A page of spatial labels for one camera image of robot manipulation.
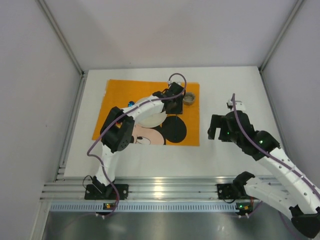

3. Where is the speckled ceramic cup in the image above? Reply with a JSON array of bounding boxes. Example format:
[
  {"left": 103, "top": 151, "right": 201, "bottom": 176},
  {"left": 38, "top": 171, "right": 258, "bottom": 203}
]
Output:
[{"left": 182, "top": 92, "right": 196, "bottom": 106}]

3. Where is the orange cartoon mouse placemat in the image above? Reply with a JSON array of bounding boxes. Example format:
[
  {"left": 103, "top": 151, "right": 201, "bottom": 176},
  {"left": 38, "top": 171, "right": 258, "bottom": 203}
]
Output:
[{"left": 92, "top": 79, "right": 200, "bottom": 146}]

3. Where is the cream round plate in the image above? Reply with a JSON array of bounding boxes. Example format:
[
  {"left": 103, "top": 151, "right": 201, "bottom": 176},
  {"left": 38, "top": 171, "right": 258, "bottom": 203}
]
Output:
[{"left": 131, "top": 96, "right": 167, "bottom": 128}]

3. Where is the blue spoon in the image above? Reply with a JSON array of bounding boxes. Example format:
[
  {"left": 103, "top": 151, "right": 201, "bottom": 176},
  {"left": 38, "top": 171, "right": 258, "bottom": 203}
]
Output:
[{"left": 127, "top": 101, "right": 135, "bottom": 108}]

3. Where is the blue fork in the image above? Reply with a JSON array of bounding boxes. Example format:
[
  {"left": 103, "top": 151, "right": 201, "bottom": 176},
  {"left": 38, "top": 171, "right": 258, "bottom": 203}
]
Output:
[{"left": 174, "top": 114, "right": 178, "bottom": 143}]

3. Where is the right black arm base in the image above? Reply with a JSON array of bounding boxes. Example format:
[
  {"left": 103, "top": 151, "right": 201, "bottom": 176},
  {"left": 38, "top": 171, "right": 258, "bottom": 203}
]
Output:
[{"left": 216, "top": 183, "right": 256, "bottom": 203}]

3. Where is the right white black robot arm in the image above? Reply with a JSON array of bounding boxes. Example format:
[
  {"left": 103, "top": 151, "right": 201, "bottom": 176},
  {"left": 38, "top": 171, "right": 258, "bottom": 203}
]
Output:
[{"left": 207, "top": 110, "right": 320, "bottom": 239}]

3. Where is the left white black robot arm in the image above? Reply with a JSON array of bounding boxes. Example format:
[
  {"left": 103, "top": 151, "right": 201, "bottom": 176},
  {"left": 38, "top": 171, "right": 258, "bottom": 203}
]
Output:
[{"left": 86, "top": 82, "right": 186, "bottom": 194}]

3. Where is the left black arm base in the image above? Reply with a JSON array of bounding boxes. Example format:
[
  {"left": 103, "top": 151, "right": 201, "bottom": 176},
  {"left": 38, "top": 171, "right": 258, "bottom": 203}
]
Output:
[{"left": 84, "top": 184, "right": 129, "bottom": 200}]

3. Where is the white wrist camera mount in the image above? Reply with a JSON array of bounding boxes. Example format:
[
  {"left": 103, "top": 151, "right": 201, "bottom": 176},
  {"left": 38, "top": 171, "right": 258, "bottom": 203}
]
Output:
[{"left": 226, "top": 99, "right": 246, "bottom": 112}]

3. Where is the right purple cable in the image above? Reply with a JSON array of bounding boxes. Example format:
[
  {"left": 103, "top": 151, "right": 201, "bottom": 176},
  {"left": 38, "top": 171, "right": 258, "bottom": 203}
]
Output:
[{"left": 231, "top": 93, "right": 320, "bottom": 238}]

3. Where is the purple cable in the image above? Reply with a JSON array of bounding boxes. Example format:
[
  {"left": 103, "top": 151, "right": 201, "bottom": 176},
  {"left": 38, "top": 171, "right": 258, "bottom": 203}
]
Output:
[
  {"left": 231, "top": 93, "right": 320, "bottom": 238},
  {"left": 86, "top": 72, "right": 188, "bottom": 217}
]

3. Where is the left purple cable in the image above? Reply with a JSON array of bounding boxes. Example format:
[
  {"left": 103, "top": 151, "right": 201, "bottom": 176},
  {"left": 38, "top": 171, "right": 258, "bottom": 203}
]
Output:
[{"left": 86, "top": 72, "right": 188, "bottom": 217}]

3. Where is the slotted grey cable duct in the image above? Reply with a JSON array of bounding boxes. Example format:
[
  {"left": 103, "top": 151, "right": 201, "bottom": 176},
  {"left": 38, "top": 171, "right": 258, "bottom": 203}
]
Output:
[{"left": 50, "top": 202, "right": 252, "bottom": 213}]

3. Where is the aluminium mounting rail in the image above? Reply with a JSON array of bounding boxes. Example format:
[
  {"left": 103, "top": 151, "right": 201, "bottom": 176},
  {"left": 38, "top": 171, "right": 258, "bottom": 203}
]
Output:
[{"left": 40, "top": 166, "right": 235, "bottom": 202}]

